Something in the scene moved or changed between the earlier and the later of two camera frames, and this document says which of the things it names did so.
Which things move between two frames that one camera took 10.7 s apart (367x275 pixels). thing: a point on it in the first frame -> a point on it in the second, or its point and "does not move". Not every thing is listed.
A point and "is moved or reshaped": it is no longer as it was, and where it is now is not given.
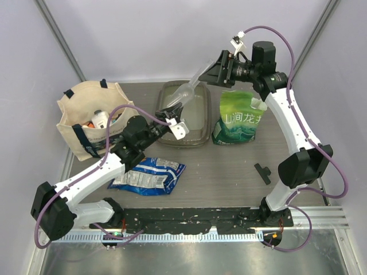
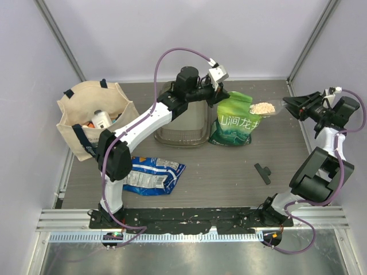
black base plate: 182,221 does not move
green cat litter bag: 239,116 does not move
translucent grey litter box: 197,112 does not move
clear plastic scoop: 184,93 is moved or reshaped
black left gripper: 174,112 -> 216,95
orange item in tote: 90,125 does not move
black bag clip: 264,173 does not move
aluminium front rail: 304,219 does not move
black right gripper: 217,75 -> 300,101
